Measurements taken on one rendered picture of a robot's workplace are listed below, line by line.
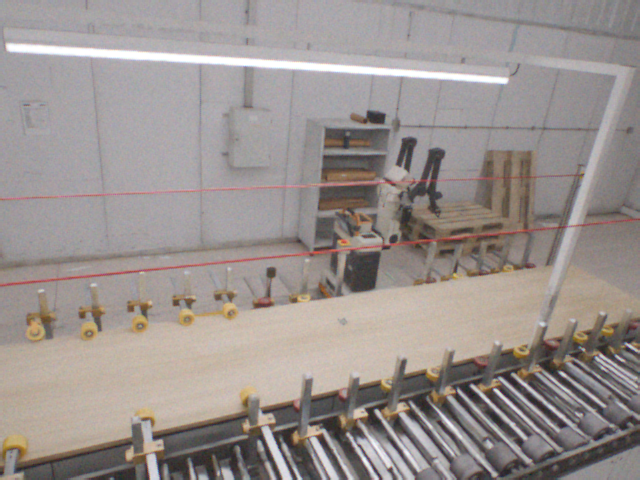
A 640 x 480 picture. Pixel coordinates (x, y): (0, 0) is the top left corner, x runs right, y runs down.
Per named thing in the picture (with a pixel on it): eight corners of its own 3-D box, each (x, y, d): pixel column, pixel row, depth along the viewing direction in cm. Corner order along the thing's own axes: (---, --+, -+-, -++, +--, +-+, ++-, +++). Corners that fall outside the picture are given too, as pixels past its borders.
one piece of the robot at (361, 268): (350, 304, 449) (361, 221, 415) (326, 277, 494) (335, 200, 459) (381, 299, 462) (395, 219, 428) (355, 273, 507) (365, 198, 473)
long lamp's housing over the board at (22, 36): (8, 48, 179) (5, 25, 176) (493, 80, 277) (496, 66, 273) (4, 51, 169) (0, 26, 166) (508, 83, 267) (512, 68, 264)
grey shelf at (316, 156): (296, 241, 612) (306, 117, 548) (358, 235, 648) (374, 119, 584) (310, 256, 575) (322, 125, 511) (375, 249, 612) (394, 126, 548)
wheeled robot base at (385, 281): (343, 320, 448) (346, 297, 438) (316, 287, 500) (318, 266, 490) (404, 310, 475) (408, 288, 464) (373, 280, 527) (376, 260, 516)
